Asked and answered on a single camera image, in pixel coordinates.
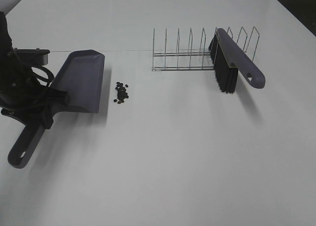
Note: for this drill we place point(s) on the chrome wire dish rack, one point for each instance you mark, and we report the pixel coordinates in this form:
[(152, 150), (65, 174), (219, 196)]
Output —
[(190, 59)]

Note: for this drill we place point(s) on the pile of coffee beans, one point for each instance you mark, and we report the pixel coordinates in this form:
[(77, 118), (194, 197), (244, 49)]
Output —
[(122, 93)]

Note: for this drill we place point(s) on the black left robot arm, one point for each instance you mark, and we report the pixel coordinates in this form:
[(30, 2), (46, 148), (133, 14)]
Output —
[(5, 43)]

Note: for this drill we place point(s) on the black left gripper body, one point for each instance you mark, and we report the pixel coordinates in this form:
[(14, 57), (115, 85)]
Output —
[(26, 93)]

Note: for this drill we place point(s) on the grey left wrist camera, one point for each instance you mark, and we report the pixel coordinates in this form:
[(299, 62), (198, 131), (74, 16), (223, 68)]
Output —
[(33, 56)]

